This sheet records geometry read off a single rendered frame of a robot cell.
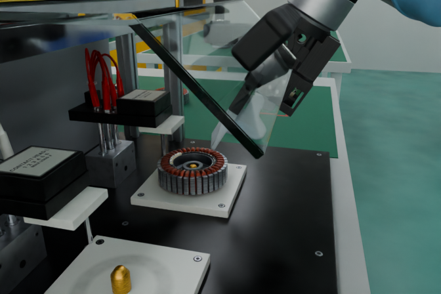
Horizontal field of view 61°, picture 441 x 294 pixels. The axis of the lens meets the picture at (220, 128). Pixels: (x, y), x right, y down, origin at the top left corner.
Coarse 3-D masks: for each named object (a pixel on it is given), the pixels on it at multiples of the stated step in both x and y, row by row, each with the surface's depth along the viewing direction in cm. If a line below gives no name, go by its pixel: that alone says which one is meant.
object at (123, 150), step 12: (120, 144) 64; (132, 144) 65; (96, 156) 59; (108, 156) 59; (120, 156) 61; (132, 156) 65; (96, 168) 60; (108, 168) 59; (120, 168) 61; (132, 168) 66; (96, 180) 61; (108, 180) 60; (120, 180) 62
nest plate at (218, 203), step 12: (228, 168) 65; (240, 168) 65; (156, 180) 61; (228, 180) 61; (240, 180) 61; (144, 192) 57; (156, 192) 57; (168, 192) 57; (216, 192) 57; (228, 192) 57; (132, 204) 56; (144, 204) 55; (156, 204) 55; (168, 204) 54; (180, 204) 54; (192, 204) 54; (204, 204) 54; (216, 204) 54; (228, 204) 54; (216, 216) 53
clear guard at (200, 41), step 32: (64, 0) 32; (96, 0) 32; (128, 0) 32; (160, 0) 32; (192, 0) 32; (224, 0) 32; (160, 32) 16; (192, 32) 19; (224, 32) 24; (192, 64) 16; (224, 64) 20; (288, 64) 32; (224, 96) 17; (256, 96) 20; (256, 128) 17
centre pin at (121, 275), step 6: (114, 270) 38; (120, 270) 38; (126, 270) 38; (114, 276) 37; (120, 276) 37; (126, 276) 38; (114, 282) 37; (120, 282) 37; (126, 282) 38; (114, 288) 38; (120, 288) 38; (126, 288) 38
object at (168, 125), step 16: (128, 96) 57; (144, 96) 57; (160, 96) 57; (80, 112) 57; (96, 112) 57; (112, 112) 57; (128, 112) 56; (144, 112) 55; (160, 112) 57; (112, 128) 63; (144, 128) 56; (160, 128) 56; (176, 128) 57; (112, 144) 62
